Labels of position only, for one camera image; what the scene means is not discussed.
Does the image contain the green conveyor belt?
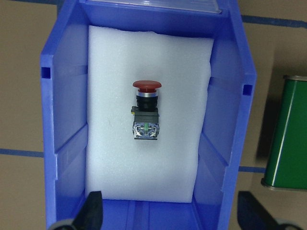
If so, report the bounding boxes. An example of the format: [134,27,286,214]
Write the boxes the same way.
[261,75,307,191]

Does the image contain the red push button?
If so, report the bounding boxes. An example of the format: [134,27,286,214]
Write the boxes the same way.
[131,80,162,140]

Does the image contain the left white foam pad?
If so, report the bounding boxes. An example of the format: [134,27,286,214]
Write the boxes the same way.
[85,26,213,203]

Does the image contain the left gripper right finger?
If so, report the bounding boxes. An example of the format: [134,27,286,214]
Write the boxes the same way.
[237,191,293,230]

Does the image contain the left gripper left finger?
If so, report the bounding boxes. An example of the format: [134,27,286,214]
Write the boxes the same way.
[49,191,103,230]

